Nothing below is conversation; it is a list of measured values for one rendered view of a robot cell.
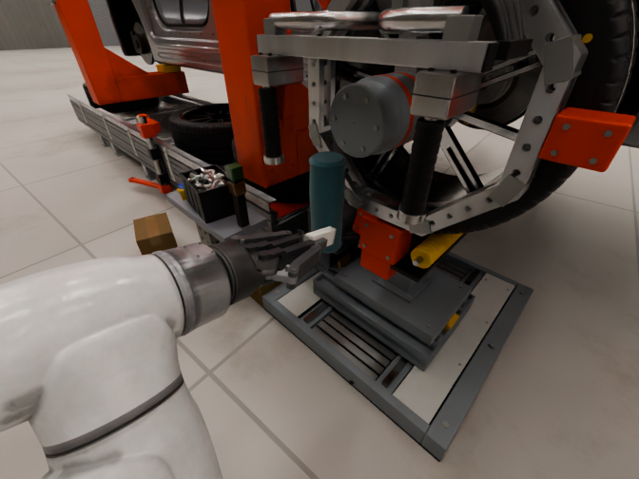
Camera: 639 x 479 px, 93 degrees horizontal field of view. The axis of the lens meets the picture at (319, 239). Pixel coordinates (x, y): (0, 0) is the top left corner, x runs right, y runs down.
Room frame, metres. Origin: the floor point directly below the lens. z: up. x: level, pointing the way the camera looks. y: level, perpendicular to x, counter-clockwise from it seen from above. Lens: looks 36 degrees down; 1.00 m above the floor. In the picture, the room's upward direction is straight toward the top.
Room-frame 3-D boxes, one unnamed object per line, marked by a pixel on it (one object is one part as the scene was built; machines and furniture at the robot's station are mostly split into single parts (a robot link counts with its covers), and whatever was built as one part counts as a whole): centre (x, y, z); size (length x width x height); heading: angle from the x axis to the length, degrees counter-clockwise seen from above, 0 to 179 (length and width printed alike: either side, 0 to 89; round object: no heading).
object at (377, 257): (0.72, -0.21, 0.48); 0.16 x 0.12 x 0.17; 136
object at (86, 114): (3.47, 2.04, 0.19); 1.00 x 0.86 x 0.39; 46
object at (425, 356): (0.84, -0.28, 0.13); 0.50 x 0.36 x 0.10; 46
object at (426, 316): (0.81, -0.30, 0.32); 0.40 x 0.30 x 0.28; 46
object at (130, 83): (2.67, 1.34, 0.69); 0.52 x 0.17 x 0.35; 136
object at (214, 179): (0.97, 0.38, 0.51); 0.20 x 0.14 x 0.13; 37
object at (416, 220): (0.40, -0.14, 0.83); 0.04 x 0.04 x 0.16
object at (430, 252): (0.68, -0.34, 0.51); 0.29 x 0.06 x 0.06; 136
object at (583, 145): (0.48, -0.42, 0.85); 0.09 x 0.08 x 0.07; 46
